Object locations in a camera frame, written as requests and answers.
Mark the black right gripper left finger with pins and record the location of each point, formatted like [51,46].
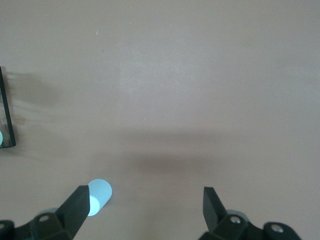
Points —
[72,212]

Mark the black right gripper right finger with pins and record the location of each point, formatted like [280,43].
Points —
[215,217]

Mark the light blue plastic cup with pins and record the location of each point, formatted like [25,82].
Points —
[102,190]

